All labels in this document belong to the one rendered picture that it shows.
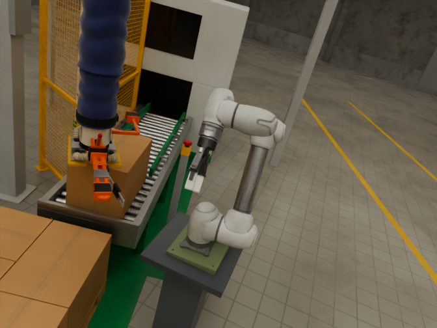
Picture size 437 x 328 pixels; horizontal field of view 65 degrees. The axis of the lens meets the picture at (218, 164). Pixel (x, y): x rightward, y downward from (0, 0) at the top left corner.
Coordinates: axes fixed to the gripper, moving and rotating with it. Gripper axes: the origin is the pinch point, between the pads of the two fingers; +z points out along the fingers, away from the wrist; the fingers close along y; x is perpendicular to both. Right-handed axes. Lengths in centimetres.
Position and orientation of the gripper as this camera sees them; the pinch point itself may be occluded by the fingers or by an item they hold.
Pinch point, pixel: (192, 187)
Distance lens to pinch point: 134.7
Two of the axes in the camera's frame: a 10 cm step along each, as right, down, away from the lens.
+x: 9.4, 2.8, -1.7
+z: -3.0, 9.5, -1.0
